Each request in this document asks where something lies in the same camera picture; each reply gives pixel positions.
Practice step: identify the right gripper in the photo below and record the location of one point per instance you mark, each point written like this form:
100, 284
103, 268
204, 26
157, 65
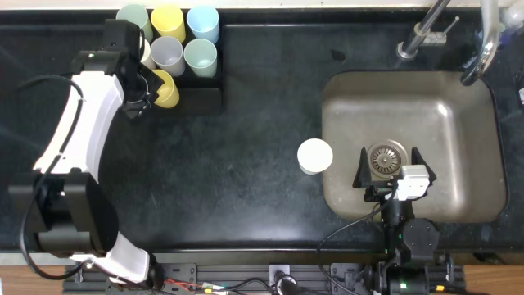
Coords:
378, 191

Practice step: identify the cream cup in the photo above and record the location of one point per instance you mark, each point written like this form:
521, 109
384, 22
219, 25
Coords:
315, 155

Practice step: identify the yellow cup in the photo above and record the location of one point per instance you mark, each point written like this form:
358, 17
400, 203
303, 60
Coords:
170, 96
168, 22

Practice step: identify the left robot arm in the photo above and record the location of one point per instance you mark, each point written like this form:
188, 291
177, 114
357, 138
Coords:
90, 110

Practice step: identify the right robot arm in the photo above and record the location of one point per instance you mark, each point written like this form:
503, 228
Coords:
419, 237

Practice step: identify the steel sink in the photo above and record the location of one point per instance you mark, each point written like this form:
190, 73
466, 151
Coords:
450, 123

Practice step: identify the steel tap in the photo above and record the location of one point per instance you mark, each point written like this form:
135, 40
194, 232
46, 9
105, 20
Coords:
409, 47

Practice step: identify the blue soap bottle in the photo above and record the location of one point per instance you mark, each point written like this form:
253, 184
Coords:
513, 18

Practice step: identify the light green cup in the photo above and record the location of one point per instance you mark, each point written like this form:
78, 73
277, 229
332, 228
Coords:
200, 57

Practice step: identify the blue cup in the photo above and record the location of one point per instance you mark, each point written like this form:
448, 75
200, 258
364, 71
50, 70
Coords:
202, 22

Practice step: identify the grey cup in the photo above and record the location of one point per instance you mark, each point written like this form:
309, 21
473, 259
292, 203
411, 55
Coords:
168, 55

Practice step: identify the white cup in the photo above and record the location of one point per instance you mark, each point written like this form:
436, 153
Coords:
147, 57

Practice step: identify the dark green cup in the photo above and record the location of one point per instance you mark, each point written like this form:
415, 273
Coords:
133, 18

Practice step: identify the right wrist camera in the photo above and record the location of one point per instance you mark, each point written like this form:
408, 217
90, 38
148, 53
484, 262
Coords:
413, 182

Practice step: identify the mounting rail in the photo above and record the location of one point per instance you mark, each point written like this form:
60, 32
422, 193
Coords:
237, 274

